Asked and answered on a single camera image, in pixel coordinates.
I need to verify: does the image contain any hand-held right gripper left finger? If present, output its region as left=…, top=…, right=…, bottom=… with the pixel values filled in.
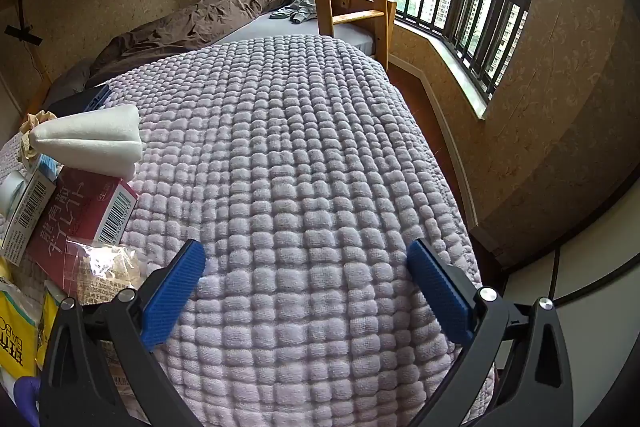
left=39, top=239, right=207, bottom=427

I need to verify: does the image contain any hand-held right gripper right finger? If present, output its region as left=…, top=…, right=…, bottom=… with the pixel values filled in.
left=406, top=238, right=575, bottom=427

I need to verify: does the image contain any clear egg snack packet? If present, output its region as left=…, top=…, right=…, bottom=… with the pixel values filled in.
left=62, top=239, right=151, bottom=308

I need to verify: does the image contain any yellow tissue packet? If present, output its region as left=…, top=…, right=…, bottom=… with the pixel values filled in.
left=0, top=279, right=41, bottom=388
left=37, top=287, right=63, bottom=368

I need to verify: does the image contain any red carton box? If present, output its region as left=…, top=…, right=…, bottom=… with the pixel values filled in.
left=25, top=167, right=138, bottom=303

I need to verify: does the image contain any blue tissue box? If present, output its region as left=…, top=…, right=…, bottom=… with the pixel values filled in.
left=0, top=154, right=63, bottom=268

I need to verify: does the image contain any purple glove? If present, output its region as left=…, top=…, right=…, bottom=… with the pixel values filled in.
left=0, top=376, right=42, bottom=427

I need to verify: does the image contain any lavender quilted blanket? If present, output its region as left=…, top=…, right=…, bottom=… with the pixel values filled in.
left=0, top=34, right=501, bottom=427

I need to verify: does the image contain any clear tape roll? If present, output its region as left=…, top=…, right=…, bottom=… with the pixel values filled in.
left=0, top=169, right=31, bottom=218

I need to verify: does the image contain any grey stone windowsill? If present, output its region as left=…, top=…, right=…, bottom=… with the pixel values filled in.
left=395, top=19, right=488, bottom=120

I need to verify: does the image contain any grey pillow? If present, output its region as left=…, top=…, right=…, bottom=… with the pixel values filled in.
left=42, top=59, right=96, bottom=108

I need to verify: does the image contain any brown duvet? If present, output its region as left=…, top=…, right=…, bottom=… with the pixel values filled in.
left=85, top=0, right=313, bottom=88

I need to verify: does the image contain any grey bed sheet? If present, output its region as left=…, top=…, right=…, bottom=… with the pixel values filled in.
left=220, top=14, right=376, bottom=58

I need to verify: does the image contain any grey garment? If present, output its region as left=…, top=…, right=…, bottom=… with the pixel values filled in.
left=270, top=0, right=321, bottom=25

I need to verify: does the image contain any black wall bracket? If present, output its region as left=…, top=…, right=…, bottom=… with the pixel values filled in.
left=5, top=0, right=43, bottom=48

